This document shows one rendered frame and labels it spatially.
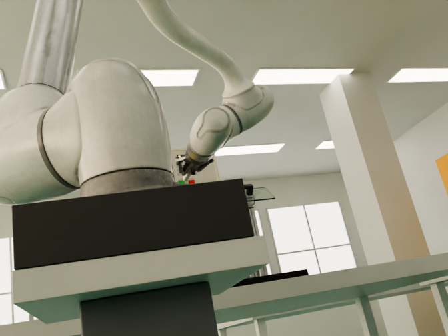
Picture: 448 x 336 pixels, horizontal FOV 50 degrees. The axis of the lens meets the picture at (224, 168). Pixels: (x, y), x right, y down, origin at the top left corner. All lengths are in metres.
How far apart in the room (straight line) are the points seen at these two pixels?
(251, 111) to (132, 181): 0.71
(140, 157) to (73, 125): 0.12
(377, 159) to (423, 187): 2.89
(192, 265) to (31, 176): 0.36
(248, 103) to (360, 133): 4.31
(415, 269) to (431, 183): 6.74
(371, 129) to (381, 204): 0.90
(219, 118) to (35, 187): 0.59
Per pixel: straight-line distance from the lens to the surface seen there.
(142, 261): 0.62
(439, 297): 2.81
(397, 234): 5.40
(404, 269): 1.54
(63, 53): 1.07
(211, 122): 1.28
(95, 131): 0.77
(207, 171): 1.79
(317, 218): 9.25
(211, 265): 0.63
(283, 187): 9.15
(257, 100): 1.40
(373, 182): 5.45
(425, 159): 8.32
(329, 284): 1.40
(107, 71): 0.82
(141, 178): 0.74
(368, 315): 2.54
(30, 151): 0.85
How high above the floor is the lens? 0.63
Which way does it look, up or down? 19 degrees up
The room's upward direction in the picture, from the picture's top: 11 degrees counter-clockwise
